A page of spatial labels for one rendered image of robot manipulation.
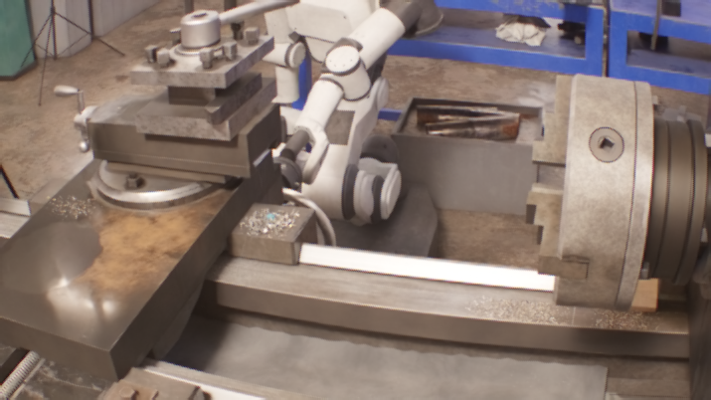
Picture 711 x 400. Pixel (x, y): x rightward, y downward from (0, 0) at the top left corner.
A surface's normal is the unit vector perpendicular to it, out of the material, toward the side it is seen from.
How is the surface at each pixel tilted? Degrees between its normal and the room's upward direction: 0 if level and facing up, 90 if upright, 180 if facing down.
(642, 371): 90
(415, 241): 0
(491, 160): 90
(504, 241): 0
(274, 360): 11
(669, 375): 90
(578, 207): 71
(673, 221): 76
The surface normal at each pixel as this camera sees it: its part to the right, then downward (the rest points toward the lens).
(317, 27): -0.48, 0.69
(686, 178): -0.21, -0.29
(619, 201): -0.25, 0.04
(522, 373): 0.00, -0.72
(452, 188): -0.22, 0.47
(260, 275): -0.03, -0.88
